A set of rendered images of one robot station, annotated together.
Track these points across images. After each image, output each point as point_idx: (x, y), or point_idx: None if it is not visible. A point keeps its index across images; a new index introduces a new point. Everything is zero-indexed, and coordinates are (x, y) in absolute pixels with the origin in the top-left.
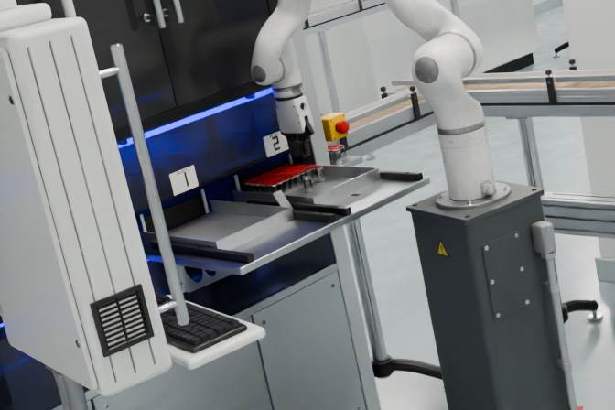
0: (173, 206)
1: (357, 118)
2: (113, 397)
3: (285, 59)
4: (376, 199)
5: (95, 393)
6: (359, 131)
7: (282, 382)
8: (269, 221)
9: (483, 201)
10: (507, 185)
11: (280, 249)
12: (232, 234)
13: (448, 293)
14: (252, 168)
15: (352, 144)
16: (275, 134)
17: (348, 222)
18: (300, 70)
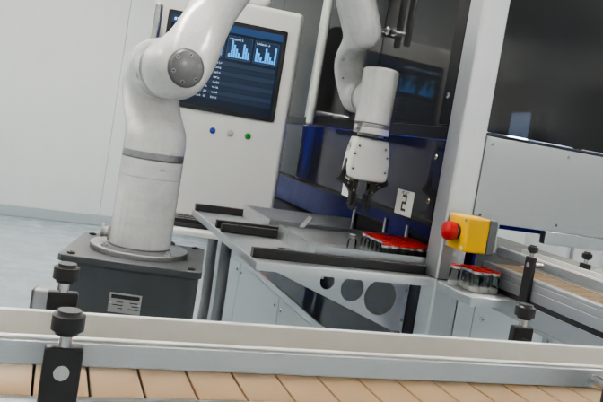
0: (369, 216)
1: (581, 280)
2: (284, 309)
3: (358, 88)
4: (240, 242)
5: (281, 296)
6: (556, 293)
7: None
8: (260, 217)
9: (100, 237)
10: (116, 250)
11: (201, 215)
12: (249, 207)
13: None
14: (421, 231)
15: (540, 303)
16: (406, 193)
17: (218, 238)
18: (450, 134)
